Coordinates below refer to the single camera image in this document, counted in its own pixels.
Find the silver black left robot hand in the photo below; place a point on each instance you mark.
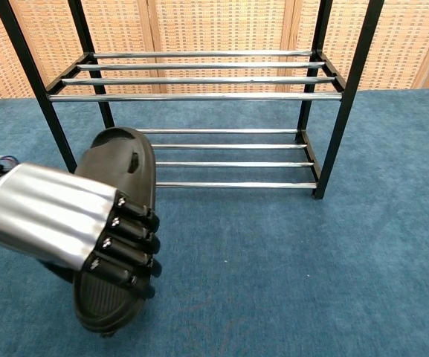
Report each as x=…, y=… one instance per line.
x=50, y=215

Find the black slide sandal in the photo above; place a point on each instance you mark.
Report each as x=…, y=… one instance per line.
x=123, y=148

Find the black chrome shoe rack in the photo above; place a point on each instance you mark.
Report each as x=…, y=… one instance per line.
x=199, y=97

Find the blue carpet mat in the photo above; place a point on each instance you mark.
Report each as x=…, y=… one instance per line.
x=292, y=260

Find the woven bamboo folding screen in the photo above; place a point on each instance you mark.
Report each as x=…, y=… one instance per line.
x=214, y=26

